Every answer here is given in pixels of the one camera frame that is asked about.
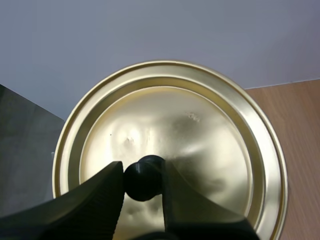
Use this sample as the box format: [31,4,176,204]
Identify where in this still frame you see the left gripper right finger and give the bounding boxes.
[161,159,260,240]

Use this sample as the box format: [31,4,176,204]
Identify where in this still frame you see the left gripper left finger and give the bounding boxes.
[0,161,126,240]

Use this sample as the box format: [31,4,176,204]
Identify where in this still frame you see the gold lid with black knob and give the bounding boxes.
[51,59,288,240]

